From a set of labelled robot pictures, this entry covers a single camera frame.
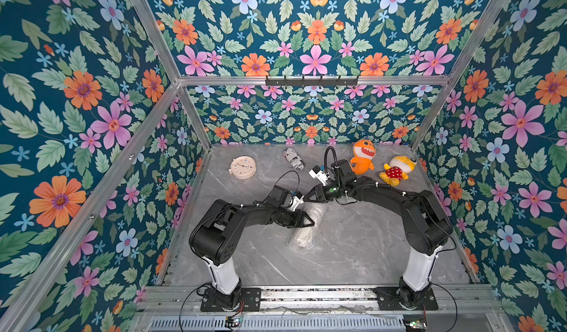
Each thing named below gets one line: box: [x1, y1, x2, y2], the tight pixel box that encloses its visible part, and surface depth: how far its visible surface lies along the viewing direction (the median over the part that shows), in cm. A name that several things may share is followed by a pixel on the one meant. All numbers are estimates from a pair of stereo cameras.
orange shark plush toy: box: [349, 138, 377, 176], surface depth 110 cm
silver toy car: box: [282, 147, 305, 172], surface depth 113 cm
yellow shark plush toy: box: [379, 155, 418, 187], surface depth 105 cm
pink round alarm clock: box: [228, 155, 257, 181], surface depth 110 cm
